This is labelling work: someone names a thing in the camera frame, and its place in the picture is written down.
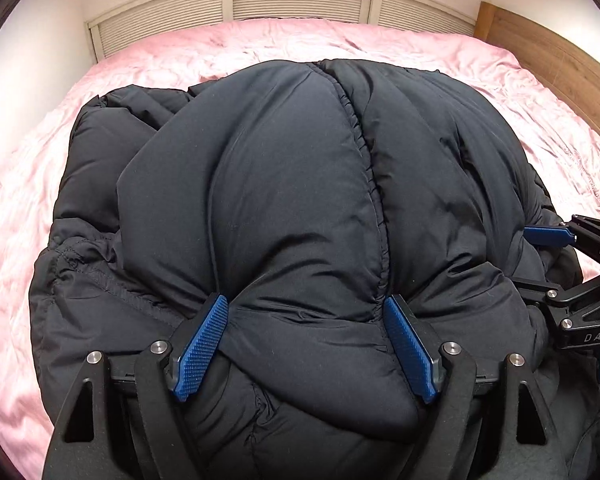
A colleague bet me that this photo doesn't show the wooden headboard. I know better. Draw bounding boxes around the wooden headboard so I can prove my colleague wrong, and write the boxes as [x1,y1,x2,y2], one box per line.
[474,1,600,134]

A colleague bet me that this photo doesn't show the beige louvered wall panel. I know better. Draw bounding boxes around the beige louvered wall panel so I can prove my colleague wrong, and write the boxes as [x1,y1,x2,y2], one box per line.
[86,0,476,62]

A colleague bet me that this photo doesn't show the pink bed cover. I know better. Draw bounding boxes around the pink bed cover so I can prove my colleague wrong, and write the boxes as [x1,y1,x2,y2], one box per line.
[0,17,600,480]

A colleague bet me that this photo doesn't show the black puffer jacket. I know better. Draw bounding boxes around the black puffer jacket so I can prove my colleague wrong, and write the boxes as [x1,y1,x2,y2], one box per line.
[28,58,600,480]

